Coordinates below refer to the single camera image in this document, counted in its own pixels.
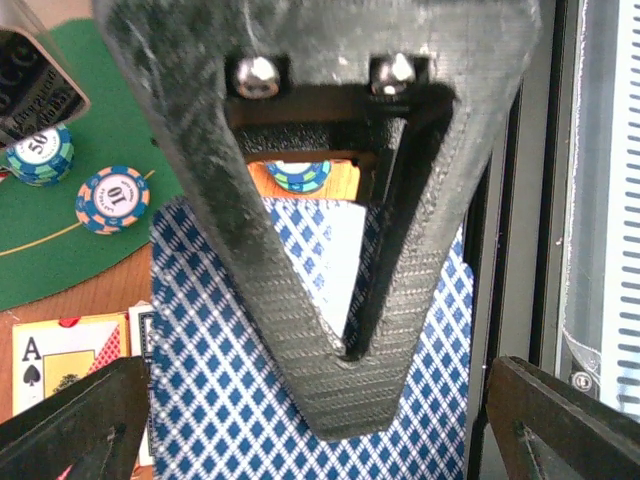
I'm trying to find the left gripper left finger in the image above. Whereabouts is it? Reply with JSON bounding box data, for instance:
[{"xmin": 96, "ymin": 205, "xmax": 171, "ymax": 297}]
[{"xmin": 1, "ymin": 356, "xmax": 149, "ymax": 479}]

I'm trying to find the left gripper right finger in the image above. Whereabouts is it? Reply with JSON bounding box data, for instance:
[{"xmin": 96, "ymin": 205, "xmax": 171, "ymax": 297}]
[{"xmin": 486, "ymin": 356, "xmax": 639, "ymax": 479}]

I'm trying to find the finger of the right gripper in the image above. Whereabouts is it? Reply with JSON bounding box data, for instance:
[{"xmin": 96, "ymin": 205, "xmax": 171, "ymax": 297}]
[{"xmin": 92, "ymin": 1, "xmax": 541, "ymax": 441}]

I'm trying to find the grey card deck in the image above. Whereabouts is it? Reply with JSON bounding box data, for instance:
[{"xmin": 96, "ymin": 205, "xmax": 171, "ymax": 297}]
[{"xmin": 150, "ymin": 198, "xmax": 474, "ymax": 479}]

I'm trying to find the green blue chip stack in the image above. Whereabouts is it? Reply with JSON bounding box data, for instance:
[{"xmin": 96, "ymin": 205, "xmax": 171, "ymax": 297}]
[{"xmin": 266, "ymin": 160, "xmax": 332, "ymax": 194}]

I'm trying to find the blue backed playing card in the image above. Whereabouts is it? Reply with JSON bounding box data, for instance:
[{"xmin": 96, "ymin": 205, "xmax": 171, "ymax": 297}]
[{"xmin": 263, "ymin": 198, "xmax": 367, "ymax": 336}]

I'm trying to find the green blue poker chip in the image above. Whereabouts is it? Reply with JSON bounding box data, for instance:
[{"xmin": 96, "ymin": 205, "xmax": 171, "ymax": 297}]
[{"xmin": 6, "ymin": 124, "xmax": 75, "ymax": 187}]

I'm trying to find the red playing card box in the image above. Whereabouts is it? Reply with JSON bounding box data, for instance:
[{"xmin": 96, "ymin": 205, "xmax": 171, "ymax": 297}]
[{"xmin": 12, "ymin": 312, "xmax": 129, "ymax": 415}]

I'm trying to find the blue playing card box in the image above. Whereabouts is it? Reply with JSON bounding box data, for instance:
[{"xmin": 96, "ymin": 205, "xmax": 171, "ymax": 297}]
[{"xmin": 127, "ymin": 300, "xmax": 157, "ymax": 468}]

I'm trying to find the round green poker mat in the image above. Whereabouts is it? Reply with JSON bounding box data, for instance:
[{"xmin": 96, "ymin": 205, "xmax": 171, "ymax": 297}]
[{"xmin": 1, "ymin": 19, "xmax": 183, "ymax": 309}]

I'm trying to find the light blue cable duct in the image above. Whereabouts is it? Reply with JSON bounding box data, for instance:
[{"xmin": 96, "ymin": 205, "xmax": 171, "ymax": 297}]
[{"xmin": 600, "ymin": 1, "xmax": 639, "ymax": 421}]

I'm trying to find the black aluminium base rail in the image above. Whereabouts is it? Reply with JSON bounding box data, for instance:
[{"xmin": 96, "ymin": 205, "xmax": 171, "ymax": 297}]
[{"xmin": 465, "ymin": 1, "xmax": 580, "ymax": 479}]

